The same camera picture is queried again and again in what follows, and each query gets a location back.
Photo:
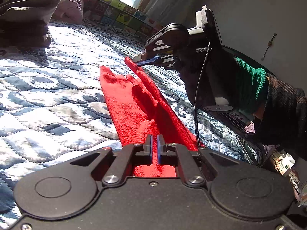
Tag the colourful foam play mat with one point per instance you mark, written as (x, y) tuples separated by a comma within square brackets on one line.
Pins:
[(119, 15)]

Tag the black headboard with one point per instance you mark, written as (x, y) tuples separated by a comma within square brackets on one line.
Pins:
[(246, 58)]

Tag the blue patterned quilt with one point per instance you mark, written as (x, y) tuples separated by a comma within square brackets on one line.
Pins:
[(52, 105)]

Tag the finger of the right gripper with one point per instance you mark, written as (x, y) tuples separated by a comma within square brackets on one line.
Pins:
[(142, 57), (157, 60)]

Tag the grey folded clothes pile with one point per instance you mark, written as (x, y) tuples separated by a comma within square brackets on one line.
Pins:
[(24, 23)]

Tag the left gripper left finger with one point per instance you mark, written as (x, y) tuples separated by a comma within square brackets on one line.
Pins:
[(131, 156)]

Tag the red knit sweater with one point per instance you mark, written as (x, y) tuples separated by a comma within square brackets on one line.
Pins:
[(137, 109)]

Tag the wall hanging charm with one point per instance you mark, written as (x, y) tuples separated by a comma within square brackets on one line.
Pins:
[(269, 45)]

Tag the purple pillow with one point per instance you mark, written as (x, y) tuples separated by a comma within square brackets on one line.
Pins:
[(70, 11)]

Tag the folded children's clothes stack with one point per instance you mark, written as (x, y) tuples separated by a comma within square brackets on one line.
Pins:
[(284, 163)]

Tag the black gloved right hand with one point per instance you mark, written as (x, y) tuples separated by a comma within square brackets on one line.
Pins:
[(245, 87)]

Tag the grey curtain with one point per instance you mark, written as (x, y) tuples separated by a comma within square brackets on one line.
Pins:
[(167, 11)]

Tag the dark sleeved right forearm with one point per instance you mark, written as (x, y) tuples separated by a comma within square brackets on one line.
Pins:
[(284, 117)]

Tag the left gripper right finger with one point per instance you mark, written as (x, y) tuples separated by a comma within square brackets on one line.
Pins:
[(178, 155)]

